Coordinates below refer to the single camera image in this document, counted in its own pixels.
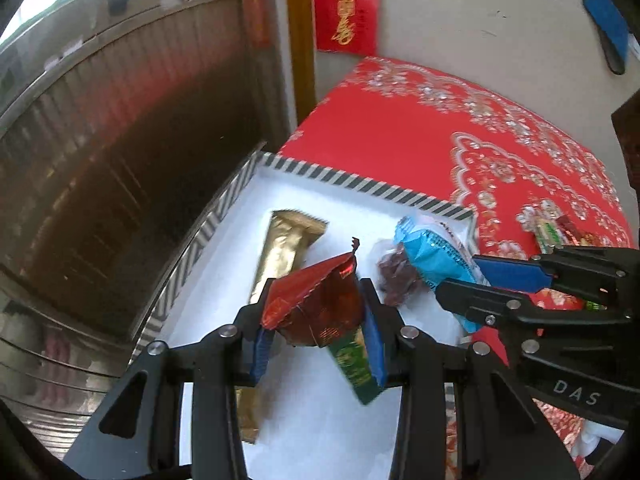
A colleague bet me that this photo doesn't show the light blue snack packet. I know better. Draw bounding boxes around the light blue snack packet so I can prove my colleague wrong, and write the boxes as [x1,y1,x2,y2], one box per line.
[394,215,493,333]

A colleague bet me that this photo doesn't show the clear dried dates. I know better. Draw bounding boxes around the clear dried dates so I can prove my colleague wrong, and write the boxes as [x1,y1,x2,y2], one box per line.
[375,240,426,307]

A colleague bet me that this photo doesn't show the dark green cracker packet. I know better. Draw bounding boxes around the dark green cracker packet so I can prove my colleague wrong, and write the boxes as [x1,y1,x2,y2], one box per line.
[327,325,381,406]

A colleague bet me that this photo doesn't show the gold foil snack packet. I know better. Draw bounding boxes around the gold foil snack packet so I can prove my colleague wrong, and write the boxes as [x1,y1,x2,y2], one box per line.
[235,209,328,445]

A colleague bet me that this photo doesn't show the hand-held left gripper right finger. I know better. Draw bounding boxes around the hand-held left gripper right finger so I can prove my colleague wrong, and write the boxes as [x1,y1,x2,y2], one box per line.
[357,277,581,480]

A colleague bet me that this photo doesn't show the blue black hanging tool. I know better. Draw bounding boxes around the blue black hanging tool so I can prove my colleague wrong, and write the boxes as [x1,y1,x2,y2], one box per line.
[582,0,631,76]

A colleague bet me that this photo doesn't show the red paper door strip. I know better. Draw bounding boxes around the red paper door strip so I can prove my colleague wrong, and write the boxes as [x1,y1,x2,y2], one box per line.
[215,0,271,48]

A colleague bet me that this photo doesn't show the white box with striped rim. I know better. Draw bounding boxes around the white box with striped rim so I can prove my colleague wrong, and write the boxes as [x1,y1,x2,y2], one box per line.
[131,150,481,480]

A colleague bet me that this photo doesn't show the dark red foil snack packet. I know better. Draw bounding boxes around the dark red foil snack packet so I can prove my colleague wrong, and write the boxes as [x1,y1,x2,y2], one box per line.
[261,236,363,348]

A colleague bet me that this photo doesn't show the brown slatted door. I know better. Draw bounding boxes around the brown slatted door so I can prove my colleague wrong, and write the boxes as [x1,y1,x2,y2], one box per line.
[0,0,291,411]

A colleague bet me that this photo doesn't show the red wall poster gold print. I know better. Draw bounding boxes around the red wall poster gold print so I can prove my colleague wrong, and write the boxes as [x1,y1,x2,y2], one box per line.
[311,0,381,57]

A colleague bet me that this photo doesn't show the maroon snack packet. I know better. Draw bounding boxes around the maroon snack packet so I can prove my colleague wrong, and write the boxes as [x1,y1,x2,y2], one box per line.
[555,215,608,248]

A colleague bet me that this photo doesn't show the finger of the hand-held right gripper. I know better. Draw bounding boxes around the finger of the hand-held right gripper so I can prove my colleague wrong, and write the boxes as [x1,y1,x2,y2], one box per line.
[436,280,631,336]
[472,246,640,311]

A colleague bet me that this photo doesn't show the wooden door frame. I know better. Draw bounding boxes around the wooden door frame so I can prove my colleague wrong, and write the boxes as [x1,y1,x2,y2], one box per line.
[282,0,317,126]

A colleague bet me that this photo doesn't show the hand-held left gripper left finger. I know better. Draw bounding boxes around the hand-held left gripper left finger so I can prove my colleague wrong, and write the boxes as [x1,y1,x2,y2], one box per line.
[62,280,281,480]

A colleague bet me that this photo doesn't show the dark brown wooden furniture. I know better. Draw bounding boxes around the dark brown wooden furniture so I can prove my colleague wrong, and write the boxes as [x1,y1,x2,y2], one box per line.
[611,94,640,191]

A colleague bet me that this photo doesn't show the red floral tablecloth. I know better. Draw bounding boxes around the red floral tablecloth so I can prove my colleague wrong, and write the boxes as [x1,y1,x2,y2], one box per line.
[277,56,636,480]

